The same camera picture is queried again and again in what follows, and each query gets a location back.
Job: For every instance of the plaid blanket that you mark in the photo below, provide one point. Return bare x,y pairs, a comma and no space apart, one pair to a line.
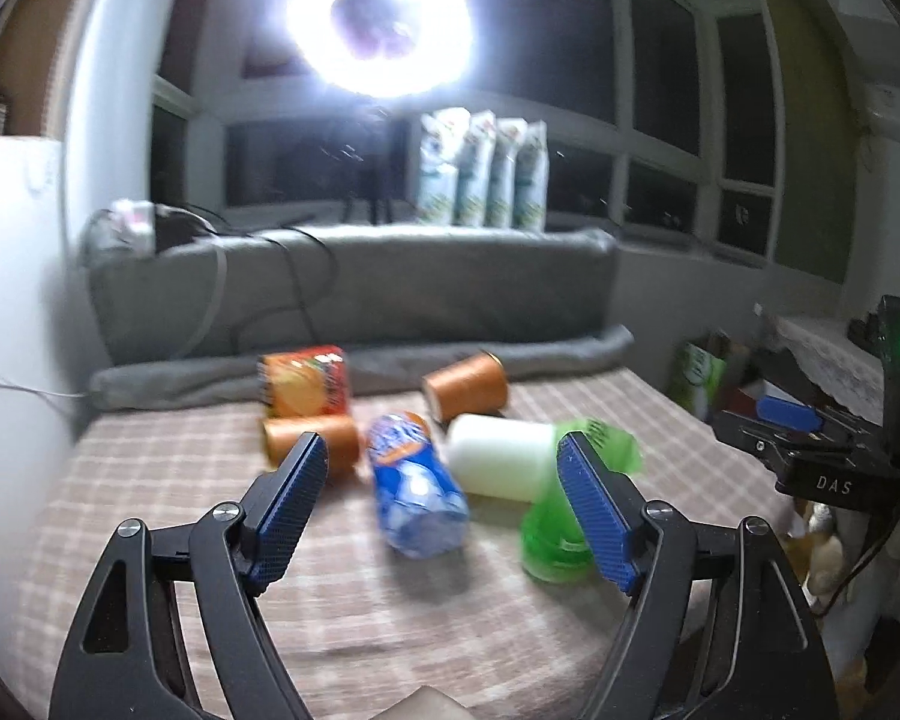
195,465

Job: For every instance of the white lace cloth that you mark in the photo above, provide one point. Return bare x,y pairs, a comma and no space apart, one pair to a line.
825,356

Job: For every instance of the green cardboard box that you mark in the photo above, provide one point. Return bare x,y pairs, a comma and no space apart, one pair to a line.
697,379

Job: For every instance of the blue plastic bottle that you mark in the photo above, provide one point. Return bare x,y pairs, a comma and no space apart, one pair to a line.
412,480

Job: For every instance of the light tripod stand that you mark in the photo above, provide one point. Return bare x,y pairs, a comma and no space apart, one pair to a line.
379,165

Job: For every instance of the plush toy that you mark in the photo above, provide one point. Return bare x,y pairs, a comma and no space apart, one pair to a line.
825,547

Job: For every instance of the grey bolster cushion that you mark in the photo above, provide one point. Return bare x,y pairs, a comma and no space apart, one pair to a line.
435,285

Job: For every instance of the white cup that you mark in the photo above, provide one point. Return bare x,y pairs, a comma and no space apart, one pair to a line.
495,457

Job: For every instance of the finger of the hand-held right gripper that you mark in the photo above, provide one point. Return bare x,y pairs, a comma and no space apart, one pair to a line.
750,431
789,412

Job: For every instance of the white paper sheet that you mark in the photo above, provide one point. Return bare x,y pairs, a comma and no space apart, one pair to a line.
431,705

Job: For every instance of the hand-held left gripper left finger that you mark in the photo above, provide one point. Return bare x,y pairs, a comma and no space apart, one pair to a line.
294,499

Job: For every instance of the green plastic cup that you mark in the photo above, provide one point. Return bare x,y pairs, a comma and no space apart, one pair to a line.
551,540

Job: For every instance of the orange cup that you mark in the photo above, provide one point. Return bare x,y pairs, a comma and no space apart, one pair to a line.
341,442
469,386

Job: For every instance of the white green packet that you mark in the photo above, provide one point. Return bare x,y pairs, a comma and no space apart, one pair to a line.
474,172
439,172
504,176
531,180

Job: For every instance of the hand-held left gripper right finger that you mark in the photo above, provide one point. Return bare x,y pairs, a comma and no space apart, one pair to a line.
589,499

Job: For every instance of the orange snack packet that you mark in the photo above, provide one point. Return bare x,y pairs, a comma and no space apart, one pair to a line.
307,382

